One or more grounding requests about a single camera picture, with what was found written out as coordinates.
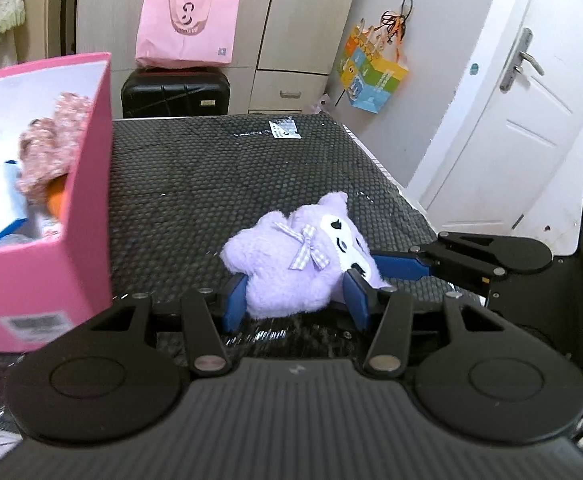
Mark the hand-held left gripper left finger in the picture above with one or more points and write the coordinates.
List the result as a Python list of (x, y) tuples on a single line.
[(234, 305)]

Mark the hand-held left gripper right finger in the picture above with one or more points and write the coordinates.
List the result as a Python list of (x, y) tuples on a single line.
[(357, 302)]

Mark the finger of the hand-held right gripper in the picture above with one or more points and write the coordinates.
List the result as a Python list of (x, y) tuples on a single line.
[(401, 267)]

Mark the purple plush toy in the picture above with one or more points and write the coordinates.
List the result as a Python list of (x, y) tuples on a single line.
[(281, 270)]

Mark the pink cardboard box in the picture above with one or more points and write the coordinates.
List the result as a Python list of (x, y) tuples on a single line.
[(36, 285)]

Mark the orange makeup sponge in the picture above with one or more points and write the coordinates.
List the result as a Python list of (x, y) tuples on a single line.
[(56, 200)]

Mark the blue tissue packet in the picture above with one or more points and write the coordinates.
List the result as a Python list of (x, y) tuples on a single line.
[(1, 210)]

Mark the white door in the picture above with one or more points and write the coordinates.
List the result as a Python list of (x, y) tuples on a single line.
[(521, 150)]

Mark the white label tag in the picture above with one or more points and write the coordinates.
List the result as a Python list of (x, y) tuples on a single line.
[(284, 129)]

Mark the colourful paper gift bag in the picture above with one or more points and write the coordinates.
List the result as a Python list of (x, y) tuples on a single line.
[(371, 75)]

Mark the round teal sticker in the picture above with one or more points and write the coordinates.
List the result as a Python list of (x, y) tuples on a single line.
[(474, 68)]

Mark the black suitcase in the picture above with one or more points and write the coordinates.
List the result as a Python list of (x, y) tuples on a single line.
[(171, 92)]

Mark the light wood three-door wardrobe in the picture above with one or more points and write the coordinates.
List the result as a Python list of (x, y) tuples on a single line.
[(296, 20)]

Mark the pink tote bag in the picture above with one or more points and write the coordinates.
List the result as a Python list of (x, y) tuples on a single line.
[(186, 35)]

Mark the beige tall cabinet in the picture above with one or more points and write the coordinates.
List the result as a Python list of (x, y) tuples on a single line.
[(39, 25)]

